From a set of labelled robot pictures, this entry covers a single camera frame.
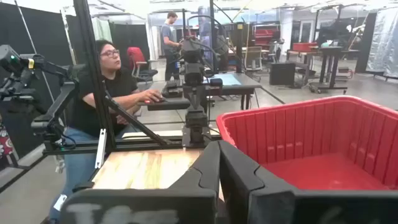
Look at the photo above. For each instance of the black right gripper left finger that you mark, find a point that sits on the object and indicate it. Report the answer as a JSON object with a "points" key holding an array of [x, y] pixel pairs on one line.
{"points": [[140, 205]]}

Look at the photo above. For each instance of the red shelf cart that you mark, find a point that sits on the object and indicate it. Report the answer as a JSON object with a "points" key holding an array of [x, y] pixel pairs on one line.
{"points": [[264, 34]]}

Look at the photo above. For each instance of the grey desk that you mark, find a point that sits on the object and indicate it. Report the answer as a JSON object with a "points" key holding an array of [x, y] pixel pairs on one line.
{"points": [[245, 82]]}

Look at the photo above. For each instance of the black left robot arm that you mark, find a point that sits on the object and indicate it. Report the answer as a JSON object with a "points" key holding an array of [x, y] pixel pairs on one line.
{"points": [[196, 112]]}

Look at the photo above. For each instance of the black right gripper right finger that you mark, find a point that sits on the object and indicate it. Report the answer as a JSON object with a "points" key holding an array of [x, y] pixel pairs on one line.
{"points": [[280, 205]]}

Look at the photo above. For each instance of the floral patterned bag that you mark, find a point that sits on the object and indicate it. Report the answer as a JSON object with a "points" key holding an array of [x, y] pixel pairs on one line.
{"points": [[4, 146]]}

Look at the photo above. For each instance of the silver plastic tarp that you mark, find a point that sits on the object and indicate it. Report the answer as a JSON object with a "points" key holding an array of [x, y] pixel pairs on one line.
{"points": [[384, 43]]}

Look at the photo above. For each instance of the red work table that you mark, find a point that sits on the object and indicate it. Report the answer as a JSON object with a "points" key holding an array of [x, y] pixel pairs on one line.
{"points": [[303, 46]]}

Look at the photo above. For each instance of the red plastic bin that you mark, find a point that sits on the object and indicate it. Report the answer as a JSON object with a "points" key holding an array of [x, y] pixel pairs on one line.
{"points": [[311, 133]]}

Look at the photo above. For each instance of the beige chair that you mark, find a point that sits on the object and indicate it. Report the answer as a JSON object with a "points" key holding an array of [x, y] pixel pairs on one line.
{"points": [[253, 57]]}

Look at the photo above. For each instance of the black keyboard tray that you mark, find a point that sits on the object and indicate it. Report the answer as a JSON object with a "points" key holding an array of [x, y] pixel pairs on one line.
{"points": [[168, 104]]}

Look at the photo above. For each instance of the blue desk mat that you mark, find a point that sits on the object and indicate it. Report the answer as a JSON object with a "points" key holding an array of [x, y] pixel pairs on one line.
{"points": [[227, 79]]}

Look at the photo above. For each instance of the red office chair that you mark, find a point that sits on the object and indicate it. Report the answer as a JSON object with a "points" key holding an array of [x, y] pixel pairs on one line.
{"points": [[135, 57]]}

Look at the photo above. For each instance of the person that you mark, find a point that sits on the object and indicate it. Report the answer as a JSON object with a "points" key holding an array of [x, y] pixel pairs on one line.
{"points": [[121, 87], [169, 40]]}

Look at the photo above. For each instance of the black cabinet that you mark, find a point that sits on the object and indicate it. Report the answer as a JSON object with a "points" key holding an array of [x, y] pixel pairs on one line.
{"points": [[281, 74]]}

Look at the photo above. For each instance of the white paper tag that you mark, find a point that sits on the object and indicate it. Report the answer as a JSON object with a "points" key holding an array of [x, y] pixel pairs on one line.
{"points": [[59, 203]]}

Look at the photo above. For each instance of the white metal bracket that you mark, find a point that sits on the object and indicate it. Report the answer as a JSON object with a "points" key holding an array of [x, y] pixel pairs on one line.
{"points": [[101, 149]]}

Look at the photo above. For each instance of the black stand table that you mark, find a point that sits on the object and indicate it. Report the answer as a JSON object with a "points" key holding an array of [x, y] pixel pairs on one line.
{"points": [[329, 62]]}

